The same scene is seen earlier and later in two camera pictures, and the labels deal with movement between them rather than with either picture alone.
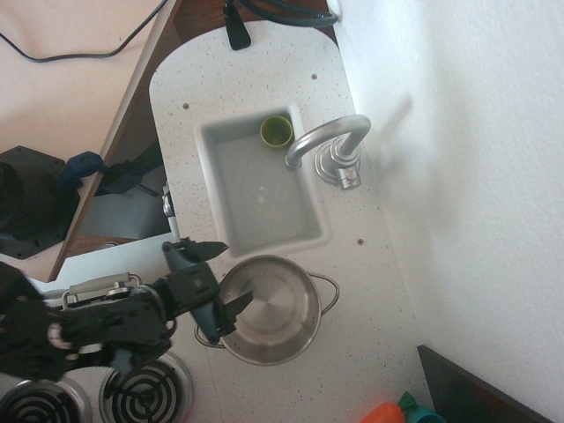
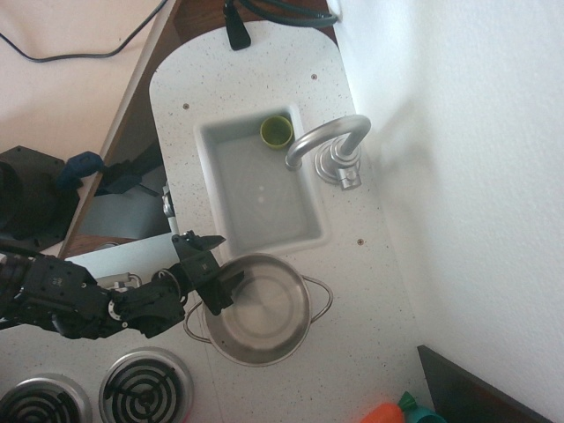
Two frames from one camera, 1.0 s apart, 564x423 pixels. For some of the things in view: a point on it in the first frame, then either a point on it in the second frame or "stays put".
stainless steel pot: [281, 321] stays put
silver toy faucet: [337, 161] stays put
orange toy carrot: [387, 412] stays put
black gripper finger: [226, 314] to [226, 284]
